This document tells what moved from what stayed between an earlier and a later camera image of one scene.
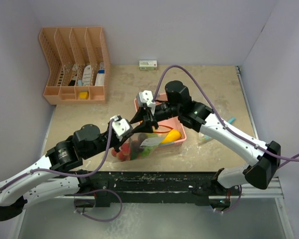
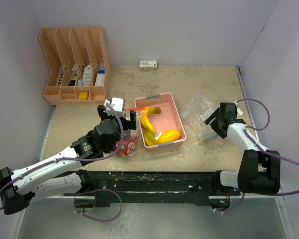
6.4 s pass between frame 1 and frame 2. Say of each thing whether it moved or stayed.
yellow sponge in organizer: stayed
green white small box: stayed
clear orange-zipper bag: moved
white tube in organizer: stayed
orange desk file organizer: stayed
